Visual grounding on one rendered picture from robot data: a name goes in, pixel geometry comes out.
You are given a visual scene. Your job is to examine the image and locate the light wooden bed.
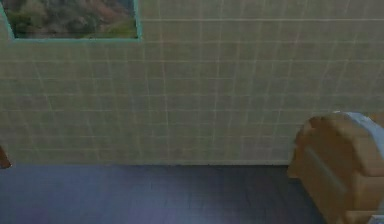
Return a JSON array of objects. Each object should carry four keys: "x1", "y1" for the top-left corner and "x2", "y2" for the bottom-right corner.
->
[{"x1": 287, "y1": 111, "x2": 384, "y2": 224}]

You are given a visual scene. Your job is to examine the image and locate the dark brown wooden furniture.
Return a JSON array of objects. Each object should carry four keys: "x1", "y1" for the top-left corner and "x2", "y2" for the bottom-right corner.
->
[{"x1": 0, "y1": 145, "x2": 12, "y2": 170}]

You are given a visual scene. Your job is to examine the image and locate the teal framed landscape picture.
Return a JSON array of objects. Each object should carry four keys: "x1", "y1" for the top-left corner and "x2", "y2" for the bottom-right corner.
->
[{"x1": 0, "y1": 0, "x2": 143, "y2": 43}]

